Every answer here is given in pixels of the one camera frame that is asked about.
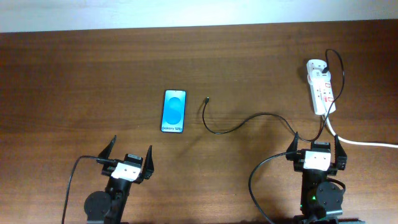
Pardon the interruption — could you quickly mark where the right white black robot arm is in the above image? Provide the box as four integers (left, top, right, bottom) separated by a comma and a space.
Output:
285, 133, 348, 223

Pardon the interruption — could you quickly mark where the white USB charger plug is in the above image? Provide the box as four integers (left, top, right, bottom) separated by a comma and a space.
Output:
307, 69, 331, 85

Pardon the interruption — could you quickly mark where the white power strip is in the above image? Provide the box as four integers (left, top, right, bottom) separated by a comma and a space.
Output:
307, 59, 336, 116

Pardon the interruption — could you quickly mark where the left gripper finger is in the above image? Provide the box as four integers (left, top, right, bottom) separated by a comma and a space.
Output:
98, 135, 117, 159
143, 145, 154, 179

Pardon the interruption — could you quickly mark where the blue screen Galaxy smartphone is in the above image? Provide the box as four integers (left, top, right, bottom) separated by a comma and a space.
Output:
160, 90, 187, 133

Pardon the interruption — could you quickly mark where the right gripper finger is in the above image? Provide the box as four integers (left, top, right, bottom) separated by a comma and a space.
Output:
285, 132, 299, 161
335, 134, 347, 170

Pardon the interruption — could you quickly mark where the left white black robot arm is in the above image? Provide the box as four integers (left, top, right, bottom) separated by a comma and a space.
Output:
84, 138, 155, 224

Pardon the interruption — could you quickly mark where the white power strip cord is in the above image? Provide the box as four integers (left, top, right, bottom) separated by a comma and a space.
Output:
323, 102, 398, 149

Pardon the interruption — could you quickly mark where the black USB charging cable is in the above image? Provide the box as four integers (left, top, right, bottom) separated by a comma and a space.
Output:
201, 49, 346, 143

